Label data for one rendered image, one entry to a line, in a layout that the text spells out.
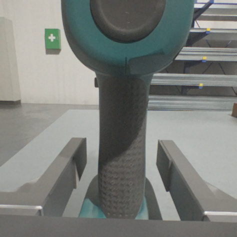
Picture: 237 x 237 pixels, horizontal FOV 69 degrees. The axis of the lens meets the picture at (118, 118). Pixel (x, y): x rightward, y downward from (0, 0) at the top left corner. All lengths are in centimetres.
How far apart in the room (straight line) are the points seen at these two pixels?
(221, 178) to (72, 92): 467
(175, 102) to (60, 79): 298
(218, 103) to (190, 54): 116
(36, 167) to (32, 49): 495
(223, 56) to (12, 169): 417
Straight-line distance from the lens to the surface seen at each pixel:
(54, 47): 486
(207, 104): 402
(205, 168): 39
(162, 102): 370
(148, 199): 17
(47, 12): 523
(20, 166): 39
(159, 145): 16
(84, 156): 16
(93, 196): 17
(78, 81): 483
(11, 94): 518
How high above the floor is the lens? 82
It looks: 14 degrees down
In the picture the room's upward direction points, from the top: 1 degrees clockwise
